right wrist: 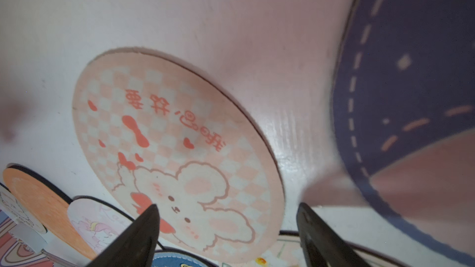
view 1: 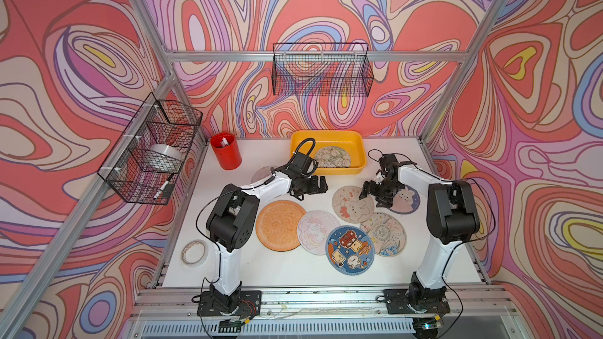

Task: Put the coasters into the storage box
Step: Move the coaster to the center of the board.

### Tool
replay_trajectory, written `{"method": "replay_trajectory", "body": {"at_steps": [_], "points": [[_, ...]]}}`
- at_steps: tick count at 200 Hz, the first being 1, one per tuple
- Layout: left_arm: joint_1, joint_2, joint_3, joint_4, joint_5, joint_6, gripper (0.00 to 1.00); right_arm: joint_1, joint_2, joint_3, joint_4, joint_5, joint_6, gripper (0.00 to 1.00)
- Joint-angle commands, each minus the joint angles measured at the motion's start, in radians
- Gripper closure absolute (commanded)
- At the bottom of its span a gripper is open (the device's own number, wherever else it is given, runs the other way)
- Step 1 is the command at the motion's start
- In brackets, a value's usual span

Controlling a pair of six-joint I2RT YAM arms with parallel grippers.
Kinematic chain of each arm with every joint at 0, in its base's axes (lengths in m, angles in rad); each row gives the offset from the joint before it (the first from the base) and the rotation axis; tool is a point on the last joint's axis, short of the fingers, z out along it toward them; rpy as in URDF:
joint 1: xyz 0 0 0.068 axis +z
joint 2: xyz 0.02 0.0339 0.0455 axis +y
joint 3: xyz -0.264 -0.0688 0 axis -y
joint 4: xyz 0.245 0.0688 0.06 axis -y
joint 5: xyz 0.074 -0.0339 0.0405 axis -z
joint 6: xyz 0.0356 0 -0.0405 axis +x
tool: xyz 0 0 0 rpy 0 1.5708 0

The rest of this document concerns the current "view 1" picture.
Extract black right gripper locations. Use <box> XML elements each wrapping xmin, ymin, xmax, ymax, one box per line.
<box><xmin>359</xmin><ymin>176</ymin><xmax>403</xmax><ymax>207</ymax></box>

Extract purple space bunny coaster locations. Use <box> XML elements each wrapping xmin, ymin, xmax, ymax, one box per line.
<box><xmin>389</xmin><ymin>185</ymin><xmax>421</xmax><ymax>214</ymax></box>

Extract pink bunny coaster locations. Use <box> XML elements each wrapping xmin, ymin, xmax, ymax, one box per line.
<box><xmin>331</xmin><ymin>185</ymin><xmax>375</xmax><ymax>224</ymax></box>

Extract green floral bear coaster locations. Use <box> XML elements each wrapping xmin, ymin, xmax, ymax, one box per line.
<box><xmin>314</xmin><ymin>146</ymin><xmax>351</xmax><ymax>168</ymax></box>

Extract pink rainbow horse coaster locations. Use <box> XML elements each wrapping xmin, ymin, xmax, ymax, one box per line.
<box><xmin>251</xmin><ymin>165</ymin><xmax>276</xmax><ymax>184</ymax></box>

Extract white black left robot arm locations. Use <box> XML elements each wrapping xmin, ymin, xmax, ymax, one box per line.
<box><xmin>206</xmin><ymin>152</ymin><xmax>328</xmax><ymax>296</ymax></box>

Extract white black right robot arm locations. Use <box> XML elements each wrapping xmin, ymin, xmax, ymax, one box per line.
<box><xmin>360</xmin><ymin>153</ymin><xmax>481</xmax><ymax>298</ymax></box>

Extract pink unicorn coaster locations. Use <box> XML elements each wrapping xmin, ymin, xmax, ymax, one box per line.
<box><xmin>297</xmin><ymin>210</ymin><xmax>340</xmax><ymax>256</ymax></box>

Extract beige wave pattern coaster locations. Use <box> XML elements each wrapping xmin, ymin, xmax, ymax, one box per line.
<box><xmin>360</xmin><ymin>212</ymin><xmax>407</xmax><ymax>257</ymax></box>

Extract orange waffle pattern coaster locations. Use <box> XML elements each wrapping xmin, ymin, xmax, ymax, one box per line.
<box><xmin>255</xmin><ymin>200</ymin><xmax>307</xmax><ymax>252</ymax></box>

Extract blue toast cartoon coaster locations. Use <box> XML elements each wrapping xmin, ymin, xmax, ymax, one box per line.
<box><xmin>324</xmin><ymin>225</ymin><xmax>375</xmax><ymax>276</ymax></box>

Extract red cylindrical cup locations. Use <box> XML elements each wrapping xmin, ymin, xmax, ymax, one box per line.
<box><xmin>210</xmin><ymin>133</ymin><xmax>242</xmax><ymax>170</ymax></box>

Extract clear tape roll on table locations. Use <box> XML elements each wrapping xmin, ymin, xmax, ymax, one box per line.
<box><xmin>181</xmin><ymin>240</ymin><xmax>208</xmax><ymax>267</ymax></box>

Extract white marker in basket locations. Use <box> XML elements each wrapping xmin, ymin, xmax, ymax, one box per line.
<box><xmin>153</xmin><ymin>174</ymin><xmax>174</xmax><ymax>200</ymax></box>

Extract silver tape roll in basket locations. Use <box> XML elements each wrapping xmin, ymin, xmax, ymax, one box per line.
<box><xmin>143</xmin><ymin>144</ymin><xmax>184</xmax><ymax>174</ymax></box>

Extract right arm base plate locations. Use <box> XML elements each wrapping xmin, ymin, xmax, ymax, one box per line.
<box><xmin>383</xmin><ymin>287</ymin><xmax>451</xmax><ymax>315</ymax></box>

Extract black wire basket on back wall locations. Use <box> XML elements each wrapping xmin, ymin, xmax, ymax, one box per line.
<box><xmin>272</xmin><ymin>41</ymin><xmax>374</xmax><ymax>97</ymax></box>

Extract black wire basket on wall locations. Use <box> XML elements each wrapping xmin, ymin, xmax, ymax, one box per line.
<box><xmin>97</xmin><ymin>93</ymin><xmax>203</xmax><ymax>206</ymax></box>
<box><xmin>272</xmin><ymin>41</ymin><xmax>374</xmax><ymax>97</ymax></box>

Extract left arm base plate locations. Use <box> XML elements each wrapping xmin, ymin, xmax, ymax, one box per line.
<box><xmin>197</xmin><ymin>290</ymin><xmax>262</xmax><ymax>318</ymax></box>

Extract black wire basket on left wall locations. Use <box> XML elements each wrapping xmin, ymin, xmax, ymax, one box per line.
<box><xmin>97</xmin><ymin>93</ymin><xmax>203</xmax><ymax>206</ymax></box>

